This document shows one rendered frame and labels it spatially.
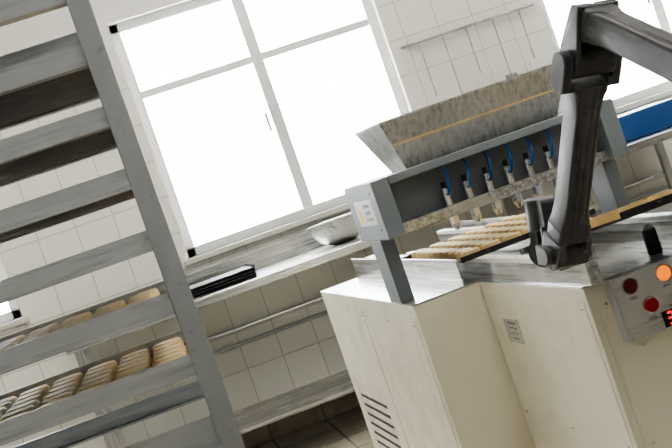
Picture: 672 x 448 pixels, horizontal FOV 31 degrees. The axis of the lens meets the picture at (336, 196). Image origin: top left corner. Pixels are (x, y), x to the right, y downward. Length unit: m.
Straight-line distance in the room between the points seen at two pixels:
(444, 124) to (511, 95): 0.20
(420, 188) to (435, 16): 3.53
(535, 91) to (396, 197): 0.48
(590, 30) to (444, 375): 1.47
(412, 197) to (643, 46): 1.53
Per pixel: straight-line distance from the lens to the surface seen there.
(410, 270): 3.68
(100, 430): 2.13
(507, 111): 3.34
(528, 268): 2.87
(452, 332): 3.22
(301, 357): 6.51
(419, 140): 3.26
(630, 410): 2.65
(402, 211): 3.26
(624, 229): 3.04
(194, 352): 1.66
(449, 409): 3.23
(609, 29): 1.92
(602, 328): 2.61
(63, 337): 1.69
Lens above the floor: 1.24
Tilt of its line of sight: 1 degrees down
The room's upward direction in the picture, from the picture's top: 19 degrees counter-clockwise
